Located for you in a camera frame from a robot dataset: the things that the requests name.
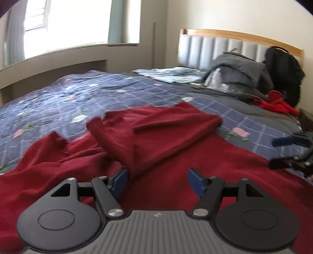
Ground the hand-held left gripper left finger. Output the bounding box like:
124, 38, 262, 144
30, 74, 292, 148
50, 167, 129, 219

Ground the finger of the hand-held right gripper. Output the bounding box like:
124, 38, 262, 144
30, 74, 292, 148
272, 133, 313, 148
268, 156, 313, 177

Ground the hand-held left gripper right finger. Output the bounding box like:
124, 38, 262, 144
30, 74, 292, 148
188, 167, 266, 219

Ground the dark red sweater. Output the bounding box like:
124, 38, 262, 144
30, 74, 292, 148
0, 101, 313, 254

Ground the dark wooden nightstand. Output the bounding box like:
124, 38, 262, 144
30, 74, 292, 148
300, 109, 313, 133

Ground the bright red cloth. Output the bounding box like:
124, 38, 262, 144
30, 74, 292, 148
253, 90, 300, 116

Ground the black backpack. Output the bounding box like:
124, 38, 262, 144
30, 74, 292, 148
264, 46, 305, 108

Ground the grey quilted jacket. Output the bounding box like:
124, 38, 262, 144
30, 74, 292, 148
208, 51, 274, 94

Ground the blue floral plaid quilt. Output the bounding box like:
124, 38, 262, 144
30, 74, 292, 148
0, 70, 305, 175

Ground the clear plastic bag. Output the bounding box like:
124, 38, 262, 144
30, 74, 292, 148
203, 67, 245, 92

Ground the light blue cloth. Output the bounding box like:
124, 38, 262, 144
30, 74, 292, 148
132, 66, 207, 84

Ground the grey padded wooden headboard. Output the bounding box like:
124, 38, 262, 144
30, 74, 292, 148
178, 28, 304, 71

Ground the beige window bench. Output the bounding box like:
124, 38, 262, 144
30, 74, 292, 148
0, 43, 140, 106

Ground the pale green curtain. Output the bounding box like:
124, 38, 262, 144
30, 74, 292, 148
108, 0, 142, 44

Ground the window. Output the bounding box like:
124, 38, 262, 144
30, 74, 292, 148
23, 0, 113, 60

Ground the white cable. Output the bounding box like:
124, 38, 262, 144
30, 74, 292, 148
220, 88, 269, 98

